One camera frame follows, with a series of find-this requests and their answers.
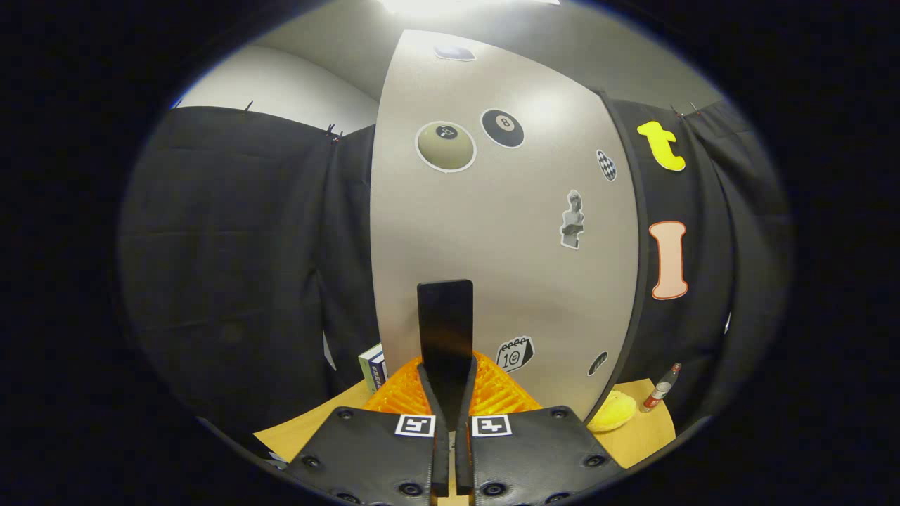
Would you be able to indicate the dark grey shoe cabinet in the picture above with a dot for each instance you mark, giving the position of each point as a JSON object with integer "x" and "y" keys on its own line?
{"x": 635, "y": 190}

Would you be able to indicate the large ceiling light panel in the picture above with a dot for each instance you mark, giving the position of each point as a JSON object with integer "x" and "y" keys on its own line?
{"x": 464, "y": 5}

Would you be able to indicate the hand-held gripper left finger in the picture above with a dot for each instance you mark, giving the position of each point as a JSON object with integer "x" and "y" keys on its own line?
{"x": 439, "y": 436}

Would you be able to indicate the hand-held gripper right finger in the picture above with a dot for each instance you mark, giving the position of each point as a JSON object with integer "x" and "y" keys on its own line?
{"x": 463, "y": 436}

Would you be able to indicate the black backdrop cloth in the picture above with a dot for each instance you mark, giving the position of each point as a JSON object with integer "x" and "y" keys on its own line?
{"x": 232, "y": 246}

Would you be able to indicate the small red-capped bottle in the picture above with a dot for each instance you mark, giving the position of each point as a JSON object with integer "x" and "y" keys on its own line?
{"x": 659, "y": 390}

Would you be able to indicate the white green-edged book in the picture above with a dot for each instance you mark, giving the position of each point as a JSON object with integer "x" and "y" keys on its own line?
{"x": 365, "y": 364}

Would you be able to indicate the blue white packet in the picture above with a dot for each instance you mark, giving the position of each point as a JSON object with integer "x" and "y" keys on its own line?
{"x": 278, "y": 460}

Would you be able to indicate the yellow sponge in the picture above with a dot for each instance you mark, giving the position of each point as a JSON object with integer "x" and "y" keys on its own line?
{"x": 610, "y": 413}

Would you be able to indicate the dark blue book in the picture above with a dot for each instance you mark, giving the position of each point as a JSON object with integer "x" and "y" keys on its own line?
{"x": 380, "y": 372}

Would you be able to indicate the beige shoe cabinet door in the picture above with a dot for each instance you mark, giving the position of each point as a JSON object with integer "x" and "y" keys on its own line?
{"x": 492, "y": 232}

